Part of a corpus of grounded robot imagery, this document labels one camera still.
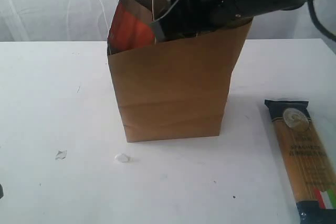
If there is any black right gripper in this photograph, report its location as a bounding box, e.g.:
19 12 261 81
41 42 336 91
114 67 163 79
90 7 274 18
160 0 252 40

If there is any brown kraft pouch orange label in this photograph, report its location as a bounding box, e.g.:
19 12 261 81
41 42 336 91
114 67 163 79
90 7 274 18
107 0 154 55

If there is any brown paper shopping bag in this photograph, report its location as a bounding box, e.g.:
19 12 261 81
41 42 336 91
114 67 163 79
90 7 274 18
106 0 254 143

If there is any spaghetti packet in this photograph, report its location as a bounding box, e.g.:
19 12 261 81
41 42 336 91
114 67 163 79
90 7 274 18
265 100 335 210

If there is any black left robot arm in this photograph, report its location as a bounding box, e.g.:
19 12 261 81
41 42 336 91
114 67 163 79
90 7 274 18
0 184 4 199

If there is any small torn paper scrap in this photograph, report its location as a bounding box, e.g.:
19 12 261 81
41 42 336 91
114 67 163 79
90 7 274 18
55 150 67 160

